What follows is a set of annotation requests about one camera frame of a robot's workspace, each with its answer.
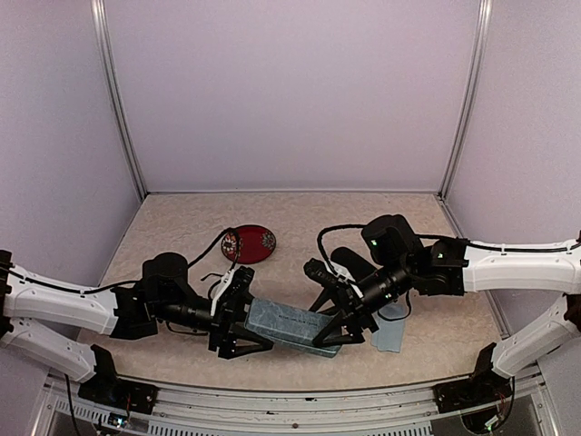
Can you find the right metal corner post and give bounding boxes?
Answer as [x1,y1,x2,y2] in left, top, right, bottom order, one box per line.
[438,0,493,203]

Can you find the left metal corner post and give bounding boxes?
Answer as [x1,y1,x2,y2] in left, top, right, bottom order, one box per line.
[91,0,149,203]

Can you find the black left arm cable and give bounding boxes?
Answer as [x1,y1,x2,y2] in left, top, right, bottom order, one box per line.
[0,227,241,296]

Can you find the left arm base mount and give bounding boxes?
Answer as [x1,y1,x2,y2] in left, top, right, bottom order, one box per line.
[78,345,159,415]

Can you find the red floral plate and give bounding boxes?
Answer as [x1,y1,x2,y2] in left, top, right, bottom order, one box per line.
[221,224,277,264]

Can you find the black glasses case beige lining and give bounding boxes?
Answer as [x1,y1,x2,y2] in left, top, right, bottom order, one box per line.
[330,247,377,282]

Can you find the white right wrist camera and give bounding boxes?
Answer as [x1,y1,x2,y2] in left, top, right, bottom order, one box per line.
[303,258,363,298]

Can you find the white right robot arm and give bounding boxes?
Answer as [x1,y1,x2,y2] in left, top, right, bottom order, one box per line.
[304,214,580,403]

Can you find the blue-grey hard glasses case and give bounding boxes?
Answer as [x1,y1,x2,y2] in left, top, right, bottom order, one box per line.
[244,299,341,358]

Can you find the black frame sunglasses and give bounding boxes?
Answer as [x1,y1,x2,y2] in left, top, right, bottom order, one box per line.
[200,272,223,282]

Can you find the folded blue cloth pouch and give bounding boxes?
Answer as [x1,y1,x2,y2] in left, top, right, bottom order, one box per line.
[371,303,407,353]

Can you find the metal corner post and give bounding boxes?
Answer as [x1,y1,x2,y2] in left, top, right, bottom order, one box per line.
[91,0,149,203]
[438,0,493,203]

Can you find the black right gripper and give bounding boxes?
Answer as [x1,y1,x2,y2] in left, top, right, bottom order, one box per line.
[307,257,415,346]

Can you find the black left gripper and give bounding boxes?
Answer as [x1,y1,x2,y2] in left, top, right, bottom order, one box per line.
[153,291,277,359]

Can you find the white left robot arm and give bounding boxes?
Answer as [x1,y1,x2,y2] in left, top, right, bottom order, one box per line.
[1,251,273,404]

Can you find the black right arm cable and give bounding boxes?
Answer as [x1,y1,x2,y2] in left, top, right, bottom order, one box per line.
[316,222,581,273]

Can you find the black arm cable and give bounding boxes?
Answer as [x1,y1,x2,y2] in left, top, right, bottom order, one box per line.
[316,222,581,273]
[0,227,241,296]

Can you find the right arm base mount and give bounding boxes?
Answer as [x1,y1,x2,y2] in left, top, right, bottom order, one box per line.
[433,342,514,413]

